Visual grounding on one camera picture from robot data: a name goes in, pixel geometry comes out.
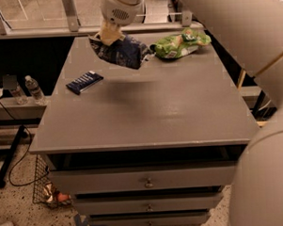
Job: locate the blue chip bag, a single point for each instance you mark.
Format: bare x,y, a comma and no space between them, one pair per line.
126,52

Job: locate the right clear water bottle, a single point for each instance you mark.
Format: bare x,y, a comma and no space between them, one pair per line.
33,87

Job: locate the green chip bag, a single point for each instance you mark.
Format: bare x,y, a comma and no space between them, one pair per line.
180,45

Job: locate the clear water bottle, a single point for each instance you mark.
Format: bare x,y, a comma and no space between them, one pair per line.
33,87
11,84

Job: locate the black wire basket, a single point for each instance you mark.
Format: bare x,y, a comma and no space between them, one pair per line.
44,191

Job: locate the blue rxbar blueberry bar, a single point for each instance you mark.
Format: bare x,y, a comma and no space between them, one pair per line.
84,82

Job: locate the left clear water bottle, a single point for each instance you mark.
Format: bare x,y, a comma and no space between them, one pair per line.
11,84

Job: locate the grey drawer cabinet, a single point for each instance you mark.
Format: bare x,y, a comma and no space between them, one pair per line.
147,147

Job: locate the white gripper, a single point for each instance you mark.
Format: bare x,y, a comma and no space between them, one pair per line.
117,10

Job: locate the black stand leg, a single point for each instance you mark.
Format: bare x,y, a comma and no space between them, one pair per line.
8,153

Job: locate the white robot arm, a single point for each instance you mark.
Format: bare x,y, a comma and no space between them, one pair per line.
252,32

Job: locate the metal railing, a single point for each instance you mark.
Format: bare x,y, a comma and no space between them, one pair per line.
60,18

